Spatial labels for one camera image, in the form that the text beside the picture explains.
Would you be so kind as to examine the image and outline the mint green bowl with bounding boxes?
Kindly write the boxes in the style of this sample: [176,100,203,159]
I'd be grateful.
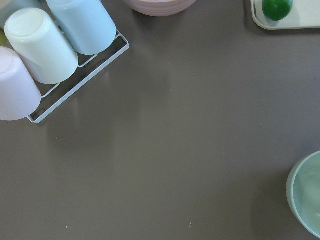
[286,152,320,238]

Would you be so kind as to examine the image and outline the pink ribbed ice bowl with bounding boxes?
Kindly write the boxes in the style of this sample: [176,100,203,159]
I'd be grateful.
[123,0,196,17]

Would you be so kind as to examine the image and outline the light blue upturned cup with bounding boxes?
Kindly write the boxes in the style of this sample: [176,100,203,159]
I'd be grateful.
[46,0,117,55]

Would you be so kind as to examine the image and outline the pink upturned cup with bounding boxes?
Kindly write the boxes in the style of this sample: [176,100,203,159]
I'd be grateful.
[0,46,41,121]

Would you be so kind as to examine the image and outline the pale green upturned cup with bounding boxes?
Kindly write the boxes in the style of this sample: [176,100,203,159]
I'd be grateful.
[4,8,79,85]

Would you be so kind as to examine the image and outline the green lime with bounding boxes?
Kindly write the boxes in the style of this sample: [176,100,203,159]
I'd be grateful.
[262,0,294,22]

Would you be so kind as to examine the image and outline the cream rabbit tray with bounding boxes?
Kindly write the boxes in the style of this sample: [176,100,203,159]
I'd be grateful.
[250,0,320,30]

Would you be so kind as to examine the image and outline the white wire cup rack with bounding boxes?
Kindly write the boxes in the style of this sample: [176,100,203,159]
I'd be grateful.
[27,30,130,124]

